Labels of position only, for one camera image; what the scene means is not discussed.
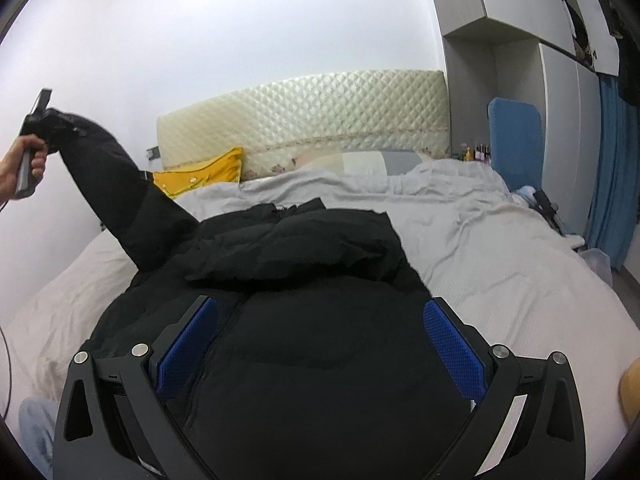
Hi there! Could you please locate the black large jacket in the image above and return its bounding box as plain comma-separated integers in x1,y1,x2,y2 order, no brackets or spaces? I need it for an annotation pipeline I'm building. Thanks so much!
48,116,470,479

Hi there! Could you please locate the person's left hand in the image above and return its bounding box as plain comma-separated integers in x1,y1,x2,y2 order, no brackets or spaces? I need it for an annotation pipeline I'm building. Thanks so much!
0,134,48,204

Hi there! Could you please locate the grey bed sheet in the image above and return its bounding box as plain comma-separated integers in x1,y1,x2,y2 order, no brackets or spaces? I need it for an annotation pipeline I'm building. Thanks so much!
1,160,639,477

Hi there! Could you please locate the yellow pillow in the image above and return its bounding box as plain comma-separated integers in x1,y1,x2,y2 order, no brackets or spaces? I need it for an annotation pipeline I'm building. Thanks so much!
152,146,244,198

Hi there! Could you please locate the blue curtain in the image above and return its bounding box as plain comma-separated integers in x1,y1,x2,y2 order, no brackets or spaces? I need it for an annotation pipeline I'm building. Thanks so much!
586,75,639,270

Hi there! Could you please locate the small bottles group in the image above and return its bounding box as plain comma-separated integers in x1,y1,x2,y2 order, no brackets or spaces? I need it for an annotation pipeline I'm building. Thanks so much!
451,143,491,165

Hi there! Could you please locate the patchwork pillow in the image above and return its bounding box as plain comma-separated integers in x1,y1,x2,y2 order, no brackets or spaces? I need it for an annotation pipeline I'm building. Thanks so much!
293,150,432,176

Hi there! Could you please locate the blue board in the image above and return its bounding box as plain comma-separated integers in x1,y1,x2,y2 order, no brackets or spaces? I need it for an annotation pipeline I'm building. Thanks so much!
488,98,544,191

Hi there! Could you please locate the cream quilted headboard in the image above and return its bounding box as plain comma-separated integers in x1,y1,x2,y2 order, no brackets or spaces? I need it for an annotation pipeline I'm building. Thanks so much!
156,70,451,180

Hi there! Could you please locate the grey wardrobe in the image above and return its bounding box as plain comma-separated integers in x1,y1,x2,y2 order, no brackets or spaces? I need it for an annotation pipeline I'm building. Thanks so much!
434,0,618,233

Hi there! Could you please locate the wall power outlet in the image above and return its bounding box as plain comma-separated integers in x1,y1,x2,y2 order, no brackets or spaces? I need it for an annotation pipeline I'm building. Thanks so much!
146,146,160,160

